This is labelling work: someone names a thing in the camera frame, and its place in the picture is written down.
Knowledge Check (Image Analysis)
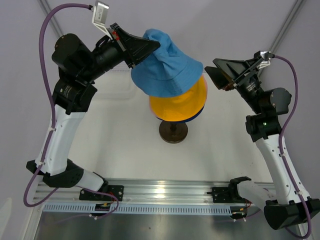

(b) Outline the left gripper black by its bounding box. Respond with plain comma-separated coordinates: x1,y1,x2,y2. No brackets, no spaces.
79,22,161,84

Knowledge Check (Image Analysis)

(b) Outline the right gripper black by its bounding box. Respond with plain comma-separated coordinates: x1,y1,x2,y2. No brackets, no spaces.
204,56,264,115

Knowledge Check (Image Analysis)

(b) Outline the light blue bucket hat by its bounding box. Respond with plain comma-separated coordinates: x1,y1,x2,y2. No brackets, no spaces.
131,28,203,98

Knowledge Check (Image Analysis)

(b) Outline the yellow bucket hat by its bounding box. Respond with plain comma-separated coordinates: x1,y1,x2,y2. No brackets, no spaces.
148,76,208,122

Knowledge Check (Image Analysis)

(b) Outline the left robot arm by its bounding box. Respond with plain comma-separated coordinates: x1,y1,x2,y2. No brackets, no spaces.
26,23,160,201

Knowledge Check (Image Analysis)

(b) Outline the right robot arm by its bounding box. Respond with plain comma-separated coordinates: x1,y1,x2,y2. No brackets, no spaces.
205,51,320,230

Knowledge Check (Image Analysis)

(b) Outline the white perforated plastic basket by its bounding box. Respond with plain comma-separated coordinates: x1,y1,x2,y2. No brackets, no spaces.
93,62,137,100

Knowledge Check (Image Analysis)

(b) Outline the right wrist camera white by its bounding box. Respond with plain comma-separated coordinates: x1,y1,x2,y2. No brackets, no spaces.
258,51,274,70

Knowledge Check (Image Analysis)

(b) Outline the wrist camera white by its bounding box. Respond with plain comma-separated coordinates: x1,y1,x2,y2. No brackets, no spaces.
258,51,274,70
91,0,110,35

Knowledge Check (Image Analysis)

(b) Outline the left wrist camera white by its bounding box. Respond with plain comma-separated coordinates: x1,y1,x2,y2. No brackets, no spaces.
91,0,110,35

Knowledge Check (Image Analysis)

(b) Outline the right aluminium frame post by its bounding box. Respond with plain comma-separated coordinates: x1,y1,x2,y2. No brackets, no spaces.
268,0,308,53

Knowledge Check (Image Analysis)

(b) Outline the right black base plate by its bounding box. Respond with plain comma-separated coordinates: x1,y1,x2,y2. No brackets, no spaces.
206,176,252,204

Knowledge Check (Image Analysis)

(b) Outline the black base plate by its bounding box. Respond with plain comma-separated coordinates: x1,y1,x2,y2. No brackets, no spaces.
206,176,252,204
79,185,125,202

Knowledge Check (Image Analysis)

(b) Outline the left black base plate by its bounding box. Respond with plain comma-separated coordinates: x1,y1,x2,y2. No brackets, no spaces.
79,185,125,202

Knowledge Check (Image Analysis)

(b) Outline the aluminium mounting rail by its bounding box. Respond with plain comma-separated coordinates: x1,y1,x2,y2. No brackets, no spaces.
30,178,229,205

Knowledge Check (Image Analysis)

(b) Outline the white slotted cable duct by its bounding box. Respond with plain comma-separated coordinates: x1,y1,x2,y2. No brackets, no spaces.
43,202,232,216

